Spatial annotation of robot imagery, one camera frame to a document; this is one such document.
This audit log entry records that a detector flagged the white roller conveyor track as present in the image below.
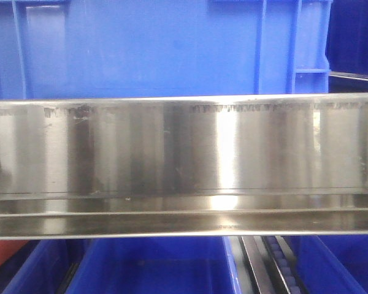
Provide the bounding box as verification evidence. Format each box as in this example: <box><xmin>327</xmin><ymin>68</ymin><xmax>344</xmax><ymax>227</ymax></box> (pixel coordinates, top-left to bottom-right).
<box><xmin>261</xmin><ymin>236</ymin><xmax>307</xmax><ymax>293</ymax></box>

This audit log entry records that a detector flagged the light blue upper shelf bin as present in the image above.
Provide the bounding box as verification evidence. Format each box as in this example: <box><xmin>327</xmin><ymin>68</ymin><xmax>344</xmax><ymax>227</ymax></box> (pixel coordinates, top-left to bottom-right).
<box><xmin>0</xmin><ymin>1</ymin><xmax>331</xmax><ymax>100</ymax></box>

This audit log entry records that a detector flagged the blue bin lower left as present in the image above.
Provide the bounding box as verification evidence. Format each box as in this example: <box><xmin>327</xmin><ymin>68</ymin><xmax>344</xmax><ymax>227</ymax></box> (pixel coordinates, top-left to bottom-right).
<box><xmin>3</xmin><ymin>239</ymin><xmax>90</xmax><ymax>293</ymax></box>

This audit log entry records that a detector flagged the blue bin lower right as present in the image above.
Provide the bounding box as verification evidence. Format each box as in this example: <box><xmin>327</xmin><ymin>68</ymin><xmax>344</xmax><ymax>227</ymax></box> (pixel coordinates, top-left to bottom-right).
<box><xmin>286</xmin><ymin>235</ymin><xmax>368</xmax><ymax>293</ymax></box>

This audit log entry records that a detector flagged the dark blue background bin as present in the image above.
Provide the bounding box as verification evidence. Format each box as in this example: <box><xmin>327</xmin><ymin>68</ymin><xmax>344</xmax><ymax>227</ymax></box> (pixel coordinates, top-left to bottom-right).
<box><xmin>327</xmin><ymin>1</ymin><xmax>368</xmax><ymax>75</ymax></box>

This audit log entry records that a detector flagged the stainless steel shelf rail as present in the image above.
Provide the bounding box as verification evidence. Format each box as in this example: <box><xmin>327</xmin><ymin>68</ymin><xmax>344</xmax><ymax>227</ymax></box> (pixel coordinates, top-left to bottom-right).
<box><xmin>0</xmin><ymin>93</ymin><xmax>368</xmax><ymax>239</ymax></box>

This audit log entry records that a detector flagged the dark metal divider rail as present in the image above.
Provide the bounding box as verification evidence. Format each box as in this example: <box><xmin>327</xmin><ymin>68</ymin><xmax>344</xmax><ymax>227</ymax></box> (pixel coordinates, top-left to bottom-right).
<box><xmin>239</xmin><ymin>236</ymin><xmax>276</xmax><ymax>294</ymax></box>

